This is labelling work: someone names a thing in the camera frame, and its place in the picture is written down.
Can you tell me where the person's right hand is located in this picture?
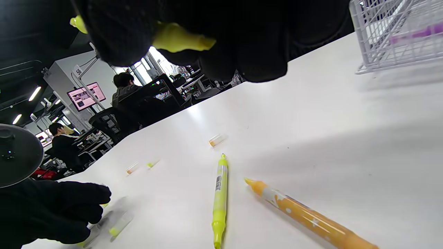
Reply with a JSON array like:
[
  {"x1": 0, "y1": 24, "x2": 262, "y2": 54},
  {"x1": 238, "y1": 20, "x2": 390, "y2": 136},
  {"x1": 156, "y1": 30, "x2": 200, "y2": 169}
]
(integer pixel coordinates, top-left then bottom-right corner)
[{"x1": 71, "y1": 0, "x2": 351, "y2": 83}]

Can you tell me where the person's left hand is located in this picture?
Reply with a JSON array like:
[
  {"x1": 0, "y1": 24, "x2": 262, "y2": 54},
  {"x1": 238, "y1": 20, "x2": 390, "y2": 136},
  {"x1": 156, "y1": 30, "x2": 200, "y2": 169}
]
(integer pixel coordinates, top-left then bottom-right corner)
[{"x1": 0, "y1": 178, "x2": 112, "y2": 249}]

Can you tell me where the yellow double-ended highlighter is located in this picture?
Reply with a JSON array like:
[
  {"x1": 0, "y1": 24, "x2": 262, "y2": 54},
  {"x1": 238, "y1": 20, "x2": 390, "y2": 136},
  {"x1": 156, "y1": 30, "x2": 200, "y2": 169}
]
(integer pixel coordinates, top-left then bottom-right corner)
[
  {"x1": 212, "y1": 153, "x2": 229, "y2": 249},
  {"x1": 69, "y1": 15, "x2": 217, "y2": 53}
]

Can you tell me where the purple double-ended highlighter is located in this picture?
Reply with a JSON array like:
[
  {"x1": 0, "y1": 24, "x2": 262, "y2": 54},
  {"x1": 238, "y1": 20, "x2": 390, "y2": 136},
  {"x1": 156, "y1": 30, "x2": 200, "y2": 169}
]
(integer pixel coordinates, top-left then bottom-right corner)
[{"x1": 389, "y1": 22, "x2": 443, "y2": 45}]

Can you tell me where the orange double-ended highlighter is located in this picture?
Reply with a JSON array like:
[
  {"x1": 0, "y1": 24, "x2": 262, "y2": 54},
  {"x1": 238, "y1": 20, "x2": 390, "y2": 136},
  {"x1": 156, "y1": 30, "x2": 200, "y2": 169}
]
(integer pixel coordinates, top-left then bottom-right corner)
[{"x1": 244, "y1": 177, "x2": 379, "y2": 249}]

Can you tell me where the black left hand controller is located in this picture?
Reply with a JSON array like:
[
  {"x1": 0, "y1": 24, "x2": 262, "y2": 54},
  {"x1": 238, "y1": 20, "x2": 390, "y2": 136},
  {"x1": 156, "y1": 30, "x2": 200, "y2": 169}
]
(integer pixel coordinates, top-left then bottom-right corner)
[{"x1": 0, "y1": 124, "x2": 44, "y2": 189}]

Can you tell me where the black mesh office chair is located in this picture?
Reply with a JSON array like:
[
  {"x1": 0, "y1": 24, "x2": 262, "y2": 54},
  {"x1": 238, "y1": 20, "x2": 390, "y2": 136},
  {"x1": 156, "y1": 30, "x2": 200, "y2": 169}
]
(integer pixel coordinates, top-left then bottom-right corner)
[{"x1": 89, "y1": 74, "x2": 192, "y2": 144}]

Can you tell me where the ceiling light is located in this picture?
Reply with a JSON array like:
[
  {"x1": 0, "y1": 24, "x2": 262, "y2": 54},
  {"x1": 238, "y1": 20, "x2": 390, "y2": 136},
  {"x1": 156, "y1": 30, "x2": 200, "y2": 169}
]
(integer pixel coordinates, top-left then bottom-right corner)
[{"x1": 28, "y1": 86, "x2": 42, "y2": 102}]

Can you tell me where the pink screen monitor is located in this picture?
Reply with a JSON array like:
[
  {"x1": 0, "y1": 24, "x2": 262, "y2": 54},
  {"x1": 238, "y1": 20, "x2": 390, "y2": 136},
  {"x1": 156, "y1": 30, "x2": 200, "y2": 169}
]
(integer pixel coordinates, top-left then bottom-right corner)
[{"x1": 67, "y1": 82, "x2": 107, "y2": 112}]

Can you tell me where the white wire basket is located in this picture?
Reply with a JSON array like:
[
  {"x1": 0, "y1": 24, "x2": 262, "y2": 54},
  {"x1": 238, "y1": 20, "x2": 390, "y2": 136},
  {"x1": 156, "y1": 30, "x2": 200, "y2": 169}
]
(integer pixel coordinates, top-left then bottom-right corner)
[{"x1": 349, "y1": 0, "x2": 443, "y2": 75}]

